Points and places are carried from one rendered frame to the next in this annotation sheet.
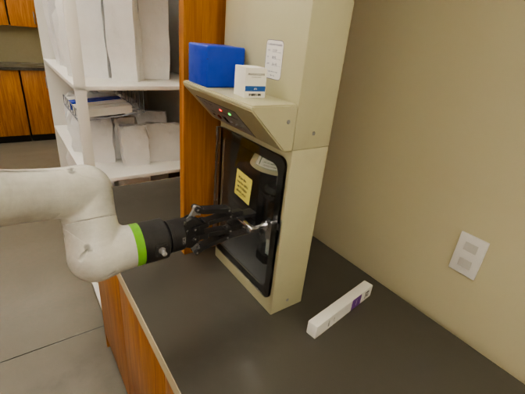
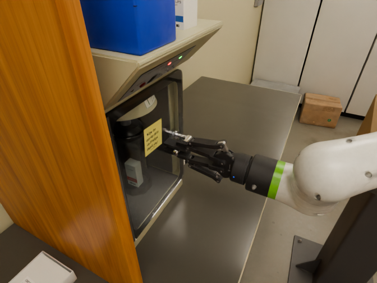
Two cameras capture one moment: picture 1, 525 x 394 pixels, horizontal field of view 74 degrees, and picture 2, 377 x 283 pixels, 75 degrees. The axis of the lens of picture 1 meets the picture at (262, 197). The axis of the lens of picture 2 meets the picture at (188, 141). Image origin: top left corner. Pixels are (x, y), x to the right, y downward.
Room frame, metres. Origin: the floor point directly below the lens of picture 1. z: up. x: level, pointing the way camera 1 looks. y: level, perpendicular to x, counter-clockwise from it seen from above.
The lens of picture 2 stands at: (0.99, 0.55, 1.61)
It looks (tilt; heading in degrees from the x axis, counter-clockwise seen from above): 36 degrees down; 245
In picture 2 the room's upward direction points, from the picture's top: straight up
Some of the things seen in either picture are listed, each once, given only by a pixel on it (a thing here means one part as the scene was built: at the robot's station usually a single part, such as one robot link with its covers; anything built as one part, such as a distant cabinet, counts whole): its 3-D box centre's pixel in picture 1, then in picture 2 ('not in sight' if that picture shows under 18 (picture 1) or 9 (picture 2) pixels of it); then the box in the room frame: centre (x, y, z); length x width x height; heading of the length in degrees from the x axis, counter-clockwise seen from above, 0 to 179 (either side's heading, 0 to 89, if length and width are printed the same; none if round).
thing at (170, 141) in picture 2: (241, 214); (176, 144); (0.79, 0.05, 1.21); 0.07 x 0.03 x 0.01; 128
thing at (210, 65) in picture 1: (216, 65); (130, 12); (0.89, 0.14, 1.56); 0.10 x 0.10 x 0.09; 38
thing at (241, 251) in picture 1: (243, 210); (155, 157); (0.85, 0.05, 1.19); 0.30 x 0.01 x 0.40; 38
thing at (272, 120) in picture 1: (233, 112); (166, 59); (0.82, 0.09, 1.46); 0.32 x 0.12 x 0.10; 38
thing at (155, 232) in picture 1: (154, 241); (260, 173); (0.64, 0.23, 1.20); 0.12 x 0.06 x 0.09; 38
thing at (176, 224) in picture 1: (184, 232); (230, 165); (0.69, 0.17, 1.20); 0.09 x 0.07 x 0.08; 128
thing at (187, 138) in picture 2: (249, 221); (178, 142); (0.77, 0.03, 1.20); 0.10 x 0.05 x 0.03; 38
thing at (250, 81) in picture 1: (250, 81); (180, 9); (0.77, 0.05, 1.54); 0.05 x 0.05 x 0.06; 32
